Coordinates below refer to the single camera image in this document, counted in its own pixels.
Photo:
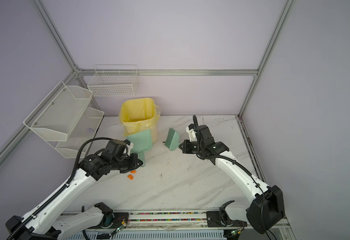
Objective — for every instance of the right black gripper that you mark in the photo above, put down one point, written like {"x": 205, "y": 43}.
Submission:
{"x": 185, "y": 149}

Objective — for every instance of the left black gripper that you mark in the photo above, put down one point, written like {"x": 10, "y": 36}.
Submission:
{"x": 135, "y": 160}

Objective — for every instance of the green dustpan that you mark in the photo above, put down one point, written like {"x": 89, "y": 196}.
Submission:
{"x": 141, "y": 143}

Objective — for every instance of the green hand brush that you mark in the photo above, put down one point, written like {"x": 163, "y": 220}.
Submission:
{"x": 172, "y": 140}

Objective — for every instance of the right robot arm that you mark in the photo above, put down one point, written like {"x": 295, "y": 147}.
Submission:
{"x": 266, "y": 203}

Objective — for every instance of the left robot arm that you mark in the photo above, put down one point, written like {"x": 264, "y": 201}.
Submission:
{"x": 20, "y": 227}

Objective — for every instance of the orange scraps left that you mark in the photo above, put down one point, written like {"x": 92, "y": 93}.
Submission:
{"x": 131, "y": 175}

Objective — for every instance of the lower white mesh shelf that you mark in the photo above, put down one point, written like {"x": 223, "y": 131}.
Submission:
{"x": 90, "y": 119}

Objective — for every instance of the white mesh shelf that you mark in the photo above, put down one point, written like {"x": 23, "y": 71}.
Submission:
{"x": 90, "y": 119}
{"x": 55, "y": 118}

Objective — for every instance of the yellow bin liner bag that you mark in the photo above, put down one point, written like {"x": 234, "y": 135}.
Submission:
{"x": 137, "y": 115}

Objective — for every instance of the cream trash bin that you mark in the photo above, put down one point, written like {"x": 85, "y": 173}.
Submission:
{"x": 151, "y": 129}

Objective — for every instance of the upper white mesh shelf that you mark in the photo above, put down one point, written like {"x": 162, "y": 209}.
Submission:
{"x": 55, "y": 118}

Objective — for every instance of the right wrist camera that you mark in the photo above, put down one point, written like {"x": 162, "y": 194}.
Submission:
{"x": 191, "y": 132}

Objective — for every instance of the white wire wall basket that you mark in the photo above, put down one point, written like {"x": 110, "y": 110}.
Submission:
{"x": 114, "y": 81}

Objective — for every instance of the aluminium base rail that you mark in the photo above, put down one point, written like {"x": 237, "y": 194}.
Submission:
{"x": 225, "y": 218}

